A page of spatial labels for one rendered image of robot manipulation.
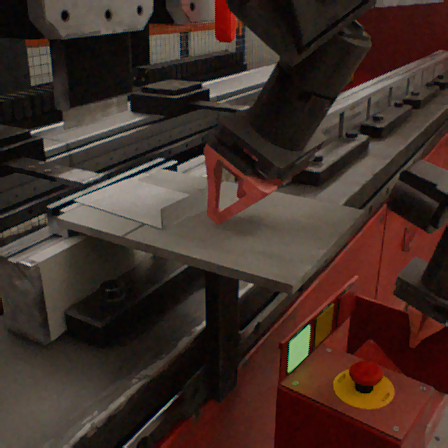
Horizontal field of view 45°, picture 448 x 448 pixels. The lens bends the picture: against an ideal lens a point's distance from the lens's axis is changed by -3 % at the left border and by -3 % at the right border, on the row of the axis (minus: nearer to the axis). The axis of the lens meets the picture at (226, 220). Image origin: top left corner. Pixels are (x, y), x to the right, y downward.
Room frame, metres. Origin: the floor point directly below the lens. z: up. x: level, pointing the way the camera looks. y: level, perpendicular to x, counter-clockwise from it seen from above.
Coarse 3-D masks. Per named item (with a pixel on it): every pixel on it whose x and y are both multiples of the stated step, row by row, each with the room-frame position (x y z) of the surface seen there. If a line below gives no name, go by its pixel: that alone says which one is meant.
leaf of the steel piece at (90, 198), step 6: (126, 180) 0.62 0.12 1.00; (132, 180) 0.62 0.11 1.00; (108, 186) 0.60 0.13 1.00; (114, 186) 0.60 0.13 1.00; (120, 186) 0.60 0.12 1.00; (126, 186) 0.60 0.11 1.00; (96, 192) 0.58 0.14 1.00; (102, 192) 0.58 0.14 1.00; (108, 192) 0.58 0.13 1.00; (114, 192) 0.58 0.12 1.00; (78, 198) 0.56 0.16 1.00; (84, 198) 0.56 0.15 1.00; (90, 198) 0.56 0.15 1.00; (96, 198) 0.56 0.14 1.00; (102, 198) 0.56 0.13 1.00; (84, 204) 0.55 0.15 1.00
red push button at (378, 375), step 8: (352, 368) 0.52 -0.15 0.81; (360, 368) 0.51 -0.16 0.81; (368, 368) 0.51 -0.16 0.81; (376, 368) 0.51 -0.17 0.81; (352, 376) 0.51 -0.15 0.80; (360, 376) 0.50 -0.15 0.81; (368, 376) 0.50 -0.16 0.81; (376, 376) 0.50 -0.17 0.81; (360, 384) 0.50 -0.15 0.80; (368, 384) 0.49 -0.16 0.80; (376, 384) 0.50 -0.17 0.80; (360, 392) 0.51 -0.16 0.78; (368, 392) 0.50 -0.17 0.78
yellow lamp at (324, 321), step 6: (330, 306) 0.61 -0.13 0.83; (324, 312) 0.60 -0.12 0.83; (330, 312) 0.61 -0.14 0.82; (318, 318) 0.59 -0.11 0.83; (324, 318) 0.60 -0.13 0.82; (330, 318) 0.61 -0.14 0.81; (318, 324) 0.59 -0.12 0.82; (324, 324) 0.60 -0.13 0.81; (330, 324) 0.62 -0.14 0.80; (318, 330) 0.59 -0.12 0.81; (324, 330) 0.60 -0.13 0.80; (330, 330) 0.62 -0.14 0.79; (318, 336) 0.59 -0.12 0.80; (324, 336) 0.60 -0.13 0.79; (318, 342) 0.59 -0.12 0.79
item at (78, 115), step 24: (72, 48) 0.56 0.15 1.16; (96, 48) 0.59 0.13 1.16; (120, 48) 0.62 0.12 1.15; (72, 72) 0.56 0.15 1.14; (96, 72) 0.59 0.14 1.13; (120, 72) 0.62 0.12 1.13; (72, 96) 0.56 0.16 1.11; (96, 96) 0.59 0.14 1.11; (120, 96) 0.62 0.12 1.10; (72, 120) 0.57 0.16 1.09
